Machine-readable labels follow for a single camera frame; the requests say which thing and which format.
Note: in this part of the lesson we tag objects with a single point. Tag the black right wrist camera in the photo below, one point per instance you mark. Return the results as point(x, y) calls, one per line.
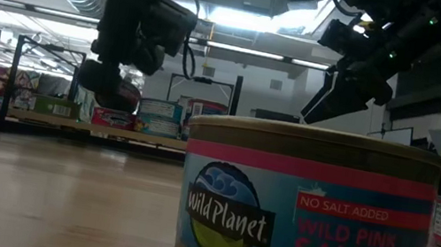
point(336, 37)

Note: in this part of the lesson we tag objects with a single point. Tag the grey bin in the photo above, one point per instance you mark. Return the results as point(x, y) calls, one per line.
point(54, 86)

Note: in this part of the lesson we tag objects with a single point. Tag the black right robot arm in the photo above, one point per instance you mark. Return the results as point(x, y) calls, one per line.
point(421, 22)

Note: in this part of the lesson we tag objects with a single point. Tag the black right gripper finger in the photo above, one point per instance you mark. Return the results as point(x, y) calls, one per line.
point(317, 95)
point(340, 103)

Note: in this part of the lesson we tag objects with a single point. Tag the ceiling light strip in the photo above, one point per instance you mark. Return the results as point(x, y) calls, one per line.
point(63, 14)

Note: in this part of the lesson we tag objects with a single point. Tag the white framed board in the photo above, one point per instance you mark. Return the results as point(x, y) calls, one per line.
point(398, 135)

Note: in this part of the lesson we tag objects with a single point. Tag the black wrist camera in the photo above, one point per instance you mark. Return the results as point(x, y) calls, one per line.
point(336, 37)
point(171, 25)

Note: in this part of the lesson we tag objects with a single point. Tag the grey wall vent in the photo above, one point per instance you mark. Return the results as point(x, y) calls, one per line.
point(276, 84)
point(208, 71)

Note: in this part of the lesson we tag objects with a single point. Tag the pink salmon can gold lid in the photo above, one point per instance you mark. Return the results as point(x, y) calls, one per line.
point(302, 227)
point(205, 105)

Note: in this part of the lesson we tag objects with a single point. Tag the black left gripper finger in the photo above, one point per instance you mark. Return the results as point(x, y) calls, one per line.
point(148, 57)
point(98, 76)

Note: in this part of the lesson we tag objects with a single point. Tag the wooden shelf board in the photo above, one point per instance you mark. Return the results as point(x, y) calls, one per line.
point(68, 124)

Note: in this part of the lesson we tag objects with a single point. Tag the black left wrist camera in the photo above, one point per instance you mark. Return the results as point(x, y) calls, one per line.
point(171, 25)

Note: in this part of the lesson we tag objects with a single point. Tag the green rectangular fish tin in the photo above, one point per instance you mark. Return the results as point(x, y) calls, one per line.
point(48, 106)

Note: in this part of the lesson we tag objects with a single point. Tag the teal tuna can silver lid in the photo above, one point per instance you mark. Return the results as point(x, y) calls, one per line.
point(157, 127)
point(160, 110)

